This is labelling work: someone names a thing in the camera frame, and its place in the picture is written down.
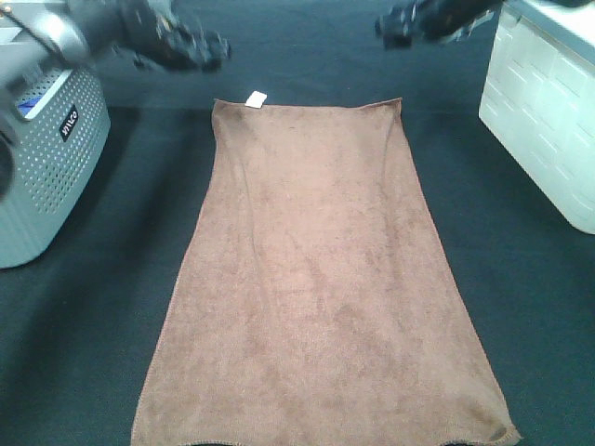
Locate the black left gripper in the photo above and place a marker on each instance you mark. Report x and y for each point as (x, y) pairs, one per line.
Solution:
(155, 31)

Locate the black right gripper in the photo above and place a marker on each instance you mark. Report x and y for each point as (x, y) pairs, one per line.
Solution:
(435, 22)

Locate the brown microfibre towel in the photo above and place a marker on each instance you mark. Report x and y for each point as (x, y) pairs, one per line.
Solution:
(314, 304)

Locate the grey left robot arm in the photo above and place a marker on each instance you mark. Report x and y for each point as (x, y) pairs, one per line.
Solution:
(71, 36)

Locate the white storage box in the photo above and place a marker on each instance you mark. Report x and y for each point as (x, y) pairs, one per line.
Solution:
(538, 100)

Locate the grey perforated laundry basket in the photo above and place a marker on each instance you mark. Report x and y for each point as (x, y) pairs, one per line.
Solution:
(56, 154)

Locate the blue cloth in basket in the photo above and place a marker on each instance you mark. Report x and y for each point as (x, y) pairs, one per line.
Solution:
(32, 102)

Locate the black table cloth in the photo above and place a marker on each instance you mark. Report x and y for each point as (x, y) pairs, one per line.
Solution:
(79, 324)

